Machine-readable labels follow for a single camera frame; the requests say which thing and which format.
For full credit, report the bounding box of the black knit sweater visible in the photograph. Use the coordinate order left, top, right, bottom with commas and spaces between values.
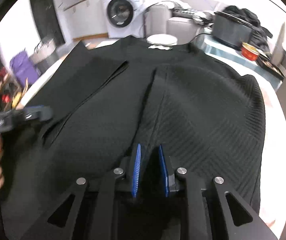
1, 36, 271, 239

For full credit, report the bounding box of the black clothes pile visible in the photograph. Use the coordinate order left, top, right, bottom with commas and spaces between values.
221, 4, 274, 55

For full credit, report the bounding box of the purple bag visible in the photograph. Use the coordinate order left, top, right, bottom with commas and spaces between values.
10, 50, 39, 87

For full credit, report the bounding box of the checkered bed blanket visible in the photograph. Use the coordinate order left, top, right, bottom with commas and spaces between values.
14, 36, 286, 237

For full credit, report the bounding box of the woven laundry basket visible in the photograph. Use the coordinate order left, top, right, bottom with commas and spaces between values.
29, 36, 59, 76

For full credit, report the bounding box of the red round food tin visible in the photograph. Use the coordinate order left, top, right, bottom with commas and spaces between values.
241, 42, 260, 61

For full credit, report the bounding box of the black food tray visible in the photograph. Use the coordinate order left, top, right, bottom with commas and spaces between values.
256, 55, 285, 81

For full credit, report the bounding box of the grey sofa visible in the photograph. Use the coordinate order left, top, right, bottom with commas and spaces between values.
144, 0, 219, 44

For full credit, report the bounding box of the white washing machine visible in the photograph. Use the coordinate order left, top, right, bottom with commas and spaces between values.
102, 0, 144, 39

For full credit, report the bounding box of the black rice cooker pot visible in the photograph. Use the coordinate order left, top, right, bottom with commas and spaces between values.
212, 11, 253, 50

